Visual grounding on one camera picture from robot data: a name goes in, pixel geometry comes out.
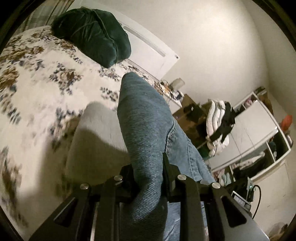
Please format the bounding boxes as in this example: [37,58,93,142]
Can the white wardrobe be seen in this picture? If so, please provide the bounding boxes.
[209,87,291,181]

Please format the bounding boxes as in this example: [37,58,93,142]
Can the large brown cardboard box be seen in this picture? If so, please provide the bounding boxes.
[173,94,207,148]

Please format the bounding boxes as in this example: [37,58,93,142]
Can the orange object on wardrobe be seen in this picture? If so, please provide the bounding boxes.
[280,115,293,132]

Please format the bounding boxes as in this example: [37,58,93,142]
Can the black clothes on chair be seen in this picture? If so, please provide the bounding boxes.
[210,102,236,143]

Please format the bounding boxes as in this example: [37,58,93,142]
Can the blue denim jeans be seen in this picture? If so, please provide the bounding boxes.
[117,72,214,240]

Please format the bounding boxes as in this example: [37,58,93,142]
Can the white bed headboard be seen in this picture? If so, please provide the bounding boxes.
[69,1,179,80]

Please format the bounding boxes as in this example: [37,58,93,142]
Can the dark green velvet duvet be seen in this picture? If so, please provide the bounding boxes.
[52,8,132,68]

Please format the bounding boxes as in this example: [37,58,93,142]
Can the floral bed blanket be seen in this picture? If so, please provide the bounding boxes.
[1,26,159,240]

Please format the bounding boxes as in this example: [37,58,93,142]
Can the beige table lamp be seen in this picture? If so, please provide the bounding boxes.
[171,78,185,91]

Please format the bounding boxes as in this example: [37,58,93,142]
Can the white bedside table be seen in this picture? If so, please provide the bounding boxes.
[159,80,184,114]

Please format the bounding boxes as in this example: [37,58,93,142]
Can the white puffer jacket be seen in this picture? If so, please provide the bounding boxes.
[206,99,229,158]

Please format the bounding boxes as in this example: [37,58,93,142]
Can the black cable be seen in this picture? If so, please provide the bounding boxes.
[248,184,262,219]

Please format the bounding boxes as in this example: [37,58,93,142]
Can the grey green curtain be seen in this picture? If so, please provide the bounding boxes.
[16,0,74,33]

